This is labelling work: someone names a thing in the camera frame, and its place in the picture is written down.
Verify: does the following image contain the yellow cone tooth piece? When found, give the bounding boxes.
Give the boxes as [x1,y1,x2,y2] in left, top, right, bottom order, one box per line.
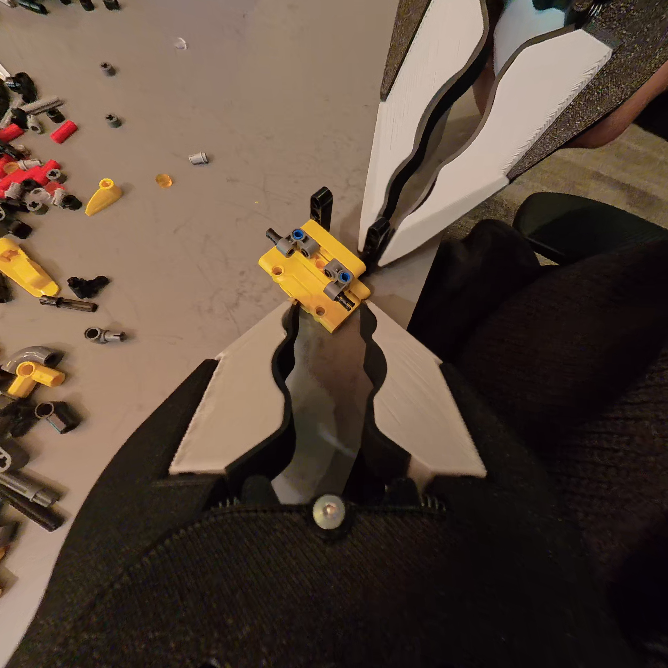
[85,178,124,217]

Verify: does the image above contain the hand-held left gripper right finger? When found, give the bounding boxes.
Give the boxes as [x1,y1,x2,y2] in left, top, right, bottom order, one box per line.
[359,302,488,492]

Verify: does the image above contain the yellow brick assembly grey connectors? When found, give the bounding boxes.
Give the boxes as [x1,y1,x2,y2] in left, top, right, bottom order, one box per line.
[258,219,371,334]

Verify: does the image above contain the black beam with pins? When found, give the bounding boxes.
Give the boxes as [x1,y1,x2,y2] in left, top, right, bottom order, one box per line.
[360,216,392,275]
[310,187,335,233]

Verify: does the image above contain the black chair seat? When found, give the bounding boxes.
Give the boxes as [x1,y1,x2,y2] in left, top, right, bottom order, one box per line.
[513,192,668,268]

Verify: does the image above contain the person's right hand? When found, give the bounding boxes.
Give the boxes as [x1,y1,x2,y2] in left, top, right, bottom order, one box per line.
[579,88,654,149]

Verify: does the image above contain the pile of building brick pieces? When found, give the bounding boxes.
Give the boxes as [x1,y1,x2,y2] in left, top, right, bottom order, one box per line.
[0,63,128,596]

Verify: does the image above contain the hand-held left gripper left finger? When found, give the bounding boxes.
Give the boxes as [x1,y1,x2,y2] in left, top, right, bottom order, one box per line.
[168,302,301,478]

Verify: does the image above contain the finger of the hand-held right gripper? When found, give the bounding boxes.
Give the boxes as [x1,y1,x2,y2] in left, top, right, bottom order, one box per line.
[377,27,614,268]
[358,0,490,250]

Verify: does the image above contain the person's dark clothing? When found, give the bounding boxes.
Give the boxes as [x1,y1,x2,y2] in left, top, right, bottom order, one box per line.
[407,219,668,668]

